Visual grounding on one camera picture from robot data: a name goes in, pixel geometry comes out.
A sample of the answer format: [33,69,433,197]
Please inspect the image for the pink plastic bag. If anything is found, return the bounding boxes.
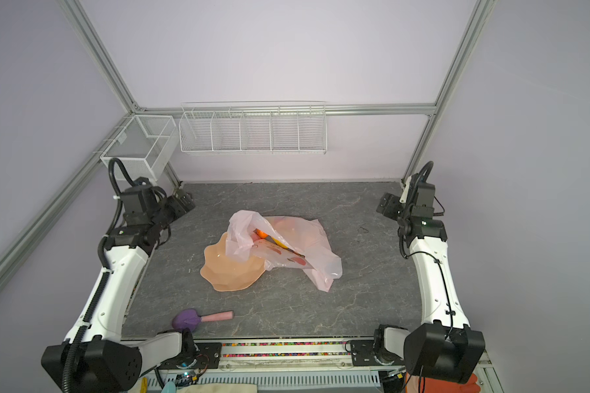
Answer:
[226,210,343,292]

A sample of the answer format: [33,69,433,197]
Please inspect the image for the orange tangerine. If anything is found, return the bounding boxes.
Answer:
[254,229,270,239]

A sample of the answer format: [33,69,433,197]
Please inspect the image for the yellow banana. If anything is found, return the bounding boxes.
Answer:
[265,236,305,258]

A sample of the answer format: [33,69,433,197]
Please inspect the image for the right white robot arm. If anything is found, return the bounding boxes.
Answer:
[374,161,485,384]

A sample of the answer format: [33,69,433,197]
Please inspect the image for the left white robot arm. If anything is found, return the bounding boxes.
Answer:
[41,185,198,392]

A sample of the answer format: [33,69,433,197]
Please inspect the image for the small white mesh basket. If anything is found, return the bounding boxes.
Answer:
[100,115,180,182]

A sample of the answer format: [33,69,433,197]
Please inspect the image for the peach wavy fruit plate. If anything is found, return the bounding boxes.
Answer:
[200,233,266,292]

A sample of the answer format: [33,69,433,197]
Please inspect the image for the purple pink scoop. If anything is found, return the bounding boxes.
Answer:
[171,309,234,332]

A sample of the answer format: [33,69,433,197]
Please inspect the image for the orange glove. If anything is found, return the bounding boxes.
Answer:
[404,374,481,393]

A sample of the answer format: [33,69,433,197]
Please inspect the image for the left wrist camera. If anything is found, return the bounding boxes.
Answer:
[120,184,159,226]

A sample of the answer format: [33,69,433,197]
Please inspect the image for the long white wire basket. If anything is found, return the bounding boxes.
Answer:
[178,101,328,154]

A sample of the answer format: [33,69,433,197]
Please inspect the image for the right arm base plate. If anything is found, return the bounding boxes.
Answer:
[346,338,385,367]

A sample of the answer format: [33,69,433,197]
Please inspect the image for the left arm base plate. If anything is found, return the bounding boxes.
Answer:
[175,342,223,370]

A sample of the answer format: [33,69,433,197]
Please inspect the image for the black corrugated cable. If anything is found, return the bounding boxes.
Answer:
[61,269,114,393]

